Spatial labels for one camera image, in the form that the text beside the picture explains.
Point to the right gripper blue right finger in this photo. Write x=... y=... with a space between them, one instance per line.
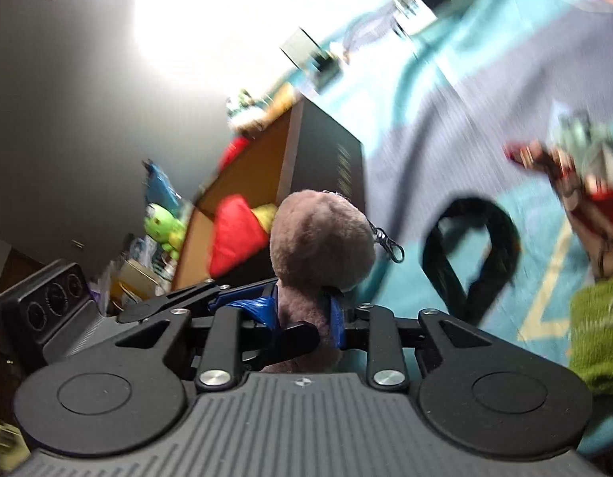
x=348 y=324

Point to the phone stand with mirror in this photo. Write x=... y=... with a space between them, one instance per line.
x=320 y=66

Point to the blue grey bed sheet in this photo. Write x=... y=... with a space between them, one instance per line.
x=434 y=112

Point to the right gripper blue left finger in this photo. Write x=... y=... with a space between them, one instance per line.
x=259 y=300

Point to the red soft cloth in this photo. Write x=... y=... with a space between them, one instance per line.
x=240 y=248

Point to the small panda figurine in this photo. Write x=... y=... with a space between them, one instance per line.
x=245 y=113

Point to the blue bottle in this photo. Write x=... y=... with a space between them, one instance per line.
x=158 y=189

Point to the yellow soft toy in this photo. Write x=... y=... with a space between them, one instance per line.
x=265 y=215

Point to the red patterned scarf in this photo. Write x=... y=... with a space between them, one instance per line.
x=579 y=166

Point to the green frog plush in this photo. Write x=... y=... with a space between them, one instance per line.
x=165 y=229

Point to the mauve plush toy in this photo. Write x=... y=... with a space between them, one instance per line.
x=320 y=242

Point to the black fabric headband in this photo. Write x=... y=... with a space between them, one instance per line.
x=469 y=255

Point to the brown cardboard box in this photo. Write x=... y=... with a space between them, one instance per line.
x=304 y=148

